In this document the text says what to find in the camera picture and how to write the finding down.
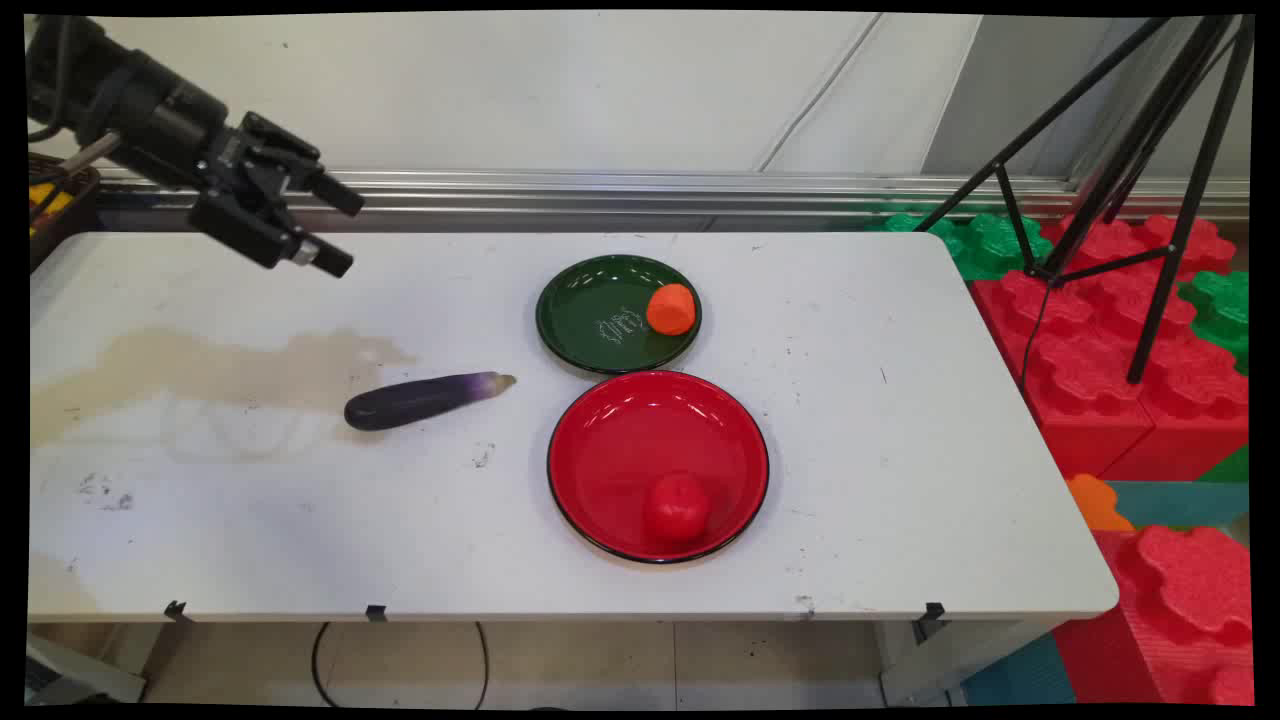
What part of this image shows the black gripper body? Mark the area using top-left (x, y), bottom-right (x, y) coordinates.
top-left (100, 52), bottom-right (263, 201)

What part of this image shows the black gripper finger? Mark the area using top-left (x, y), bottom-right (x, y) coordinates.
top-left (238, 111), bottom-right (367, 218)
top-left (188, 192), bottom-right (357, 280)

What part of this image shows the orange toy fruit piece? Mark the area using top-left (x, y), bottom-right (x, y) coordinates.
top-left (646, 283), bottom-right (698, 337)

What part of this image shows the dark brown basket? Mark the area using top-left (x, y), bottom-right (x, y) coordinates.
top-left (28, 152), bottom-right (102, 273)

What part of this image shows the purple toy eggplant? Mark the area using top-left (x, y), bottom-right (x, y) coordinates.
top-left (343, 371), bottom-right (518, 433)

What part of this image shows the dark green round plate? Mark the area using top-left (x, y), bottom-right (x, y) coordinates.
top-left (535, 254), bottom-right (703, 376)

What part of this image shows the red round plate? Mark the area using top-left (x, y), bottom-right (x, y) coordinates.
top-left (546, 370), bottom-right (771, 566)

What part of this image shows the grey table leg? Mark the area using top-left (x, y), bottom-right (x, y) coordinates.
top-left (25, 634), bottom-right (147, 706)

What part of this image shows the red toy tomato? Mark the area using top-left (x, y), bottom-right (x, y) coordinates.
top-left (642, 473), bottom-right (713, 546)

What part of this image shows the green foam block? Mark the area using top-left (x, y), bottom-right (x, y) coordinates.
top-left (1178, 269), bottom-right (1251, 373)
top-left (868, 210), bottom-right (1054, 282)

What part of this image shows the white table leg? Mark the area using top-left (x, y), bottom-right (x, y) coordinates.
top-left (878, 618), bottom-right (1046, 707)

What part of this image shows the orange foam block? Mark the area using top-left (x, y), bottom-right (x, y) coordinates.
top-left (1064, 474), bottom-right (1137, 533)

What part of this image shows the teal foam block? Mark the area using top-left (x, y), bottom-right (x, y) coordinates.
top-left (1104, 480), bottom-right (1251, 531)
top-left (960, 630), bottom-right (1077, 707)

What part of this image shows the aluminium wall rail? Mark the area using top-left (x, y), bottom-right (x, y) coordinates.
top-left (95, 166), bottom-right (1251, 223)

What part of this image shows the black cable under table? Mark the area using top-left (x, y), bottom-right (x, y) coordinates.
top-left (310, 621), bottom-right (491, 711)

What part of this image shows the black camera tripod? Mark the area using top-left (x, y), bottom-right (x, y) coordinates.
top-left (912, 15), bottom-right (1256, 386)

